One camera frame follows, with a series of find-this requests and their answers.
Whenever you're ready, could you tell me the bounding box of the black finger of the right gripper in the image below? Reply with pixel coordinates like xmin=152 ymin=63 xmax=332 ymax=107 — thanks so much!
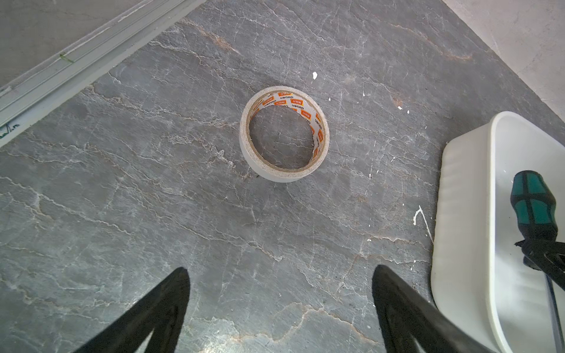
xmin=515 ymin=239 xmax=564 ymax=290

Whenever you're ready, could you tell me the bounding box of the aluminium frame rail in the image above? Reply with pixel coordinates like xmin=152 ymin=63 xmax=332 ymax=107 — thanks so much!
xmin=1 ymin=1 xmax=202 ymax=146

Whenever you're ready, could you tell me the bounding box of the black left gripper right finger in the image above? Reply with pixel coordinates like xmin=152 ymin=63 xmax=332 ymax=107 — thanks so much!
xmin=372 ymin=265 xmax=491 ymax=352

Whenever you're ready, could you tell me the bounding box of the white plastic bin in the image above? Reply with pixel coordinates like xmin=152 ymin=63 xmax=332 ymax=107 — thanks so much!
xmin=431 ymin=111 xmax=564 ymax=352

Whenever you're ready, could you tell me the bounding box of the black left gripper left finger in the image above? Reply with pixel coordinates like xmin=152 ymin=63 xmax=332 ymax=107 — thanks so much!
xmin=77 ymin=267 xmax=191 ymax=352

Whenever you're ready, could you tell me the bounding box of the green black handled screwdriver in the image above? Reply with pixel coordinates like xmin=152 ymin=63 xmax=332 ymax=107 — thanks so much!
xmin=510 ymin=170 xmax=564 ymax=352

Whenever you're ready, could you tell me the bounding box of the white tape roll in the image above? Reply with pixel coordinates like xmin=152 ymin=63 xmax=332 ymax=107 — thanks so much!
xmin=239 ymin=86 xmax=330 ymax=183

